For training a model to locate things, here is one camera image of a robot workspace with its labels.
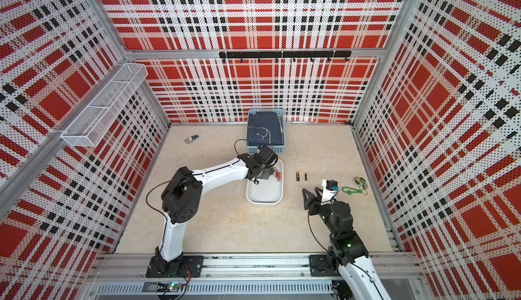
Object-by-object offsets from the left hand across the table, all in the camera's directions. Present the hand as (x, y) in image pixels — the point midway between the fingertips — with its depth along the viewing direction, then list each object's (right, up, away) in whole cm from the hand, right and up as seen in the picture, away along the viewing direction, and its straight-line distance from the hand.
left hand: (263, 169), depth 94 cm
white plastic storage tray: (+2, -9, -6) cm, 11 cm away
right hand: (+20, -6, -14) cm, 25 cm away
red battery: (+7, -3, +4) cm, 9 cm away
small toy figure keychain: (-42, +15, +18) cm, 48 cm away
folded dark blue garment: (+1, +21, +14) cm, 25 cm away
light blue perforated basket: (-6, +9, +10) cm, 15 cm away
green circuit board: (-31, -38, -25) cm, 55 cm away
